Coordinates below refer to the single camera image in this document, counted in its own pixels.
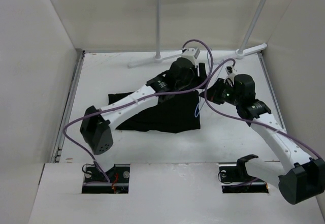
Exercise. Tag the right aluminium table rail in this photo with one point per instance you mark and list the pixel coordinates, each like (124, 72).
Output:
(271, 89)

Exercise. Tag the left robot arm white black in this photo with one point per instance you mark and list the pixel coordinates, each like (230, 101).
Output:
(97, 124)

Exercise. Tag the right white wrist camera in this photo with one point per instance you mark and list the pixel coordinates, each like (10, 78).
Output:
(230, 76)

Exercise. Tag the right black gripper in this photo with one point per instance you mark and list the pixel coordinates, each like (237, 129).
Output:
(213, 93)

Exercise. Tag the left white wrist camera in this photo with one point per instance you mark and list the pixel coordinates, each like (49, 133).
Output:
(191, 54)

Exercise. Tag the aluminium table rail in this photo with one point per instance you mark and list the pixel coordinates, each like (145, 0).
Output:
(271, 89)
(58, 143)

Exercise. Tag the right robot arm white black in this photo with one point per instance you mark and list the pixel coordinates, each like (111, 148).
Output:
(301, 176)

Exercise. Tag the white clothes rack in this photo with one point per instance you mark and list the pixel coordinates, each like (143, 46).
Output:
(238, 54)

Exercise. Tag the left aluminium table rail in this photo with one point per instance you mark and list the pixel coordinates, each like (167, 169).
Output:
(58, 143)

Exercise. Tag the black trousers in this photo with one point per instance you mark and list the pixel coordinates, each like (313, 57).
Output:
(173, 116)

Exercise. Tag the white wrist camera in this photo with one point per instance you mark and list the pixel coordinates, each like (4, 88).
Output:
(191, 54)
(230, 76)

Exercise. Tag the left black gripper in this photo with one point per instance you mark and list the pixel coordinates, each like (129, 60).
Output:
(197, 80)

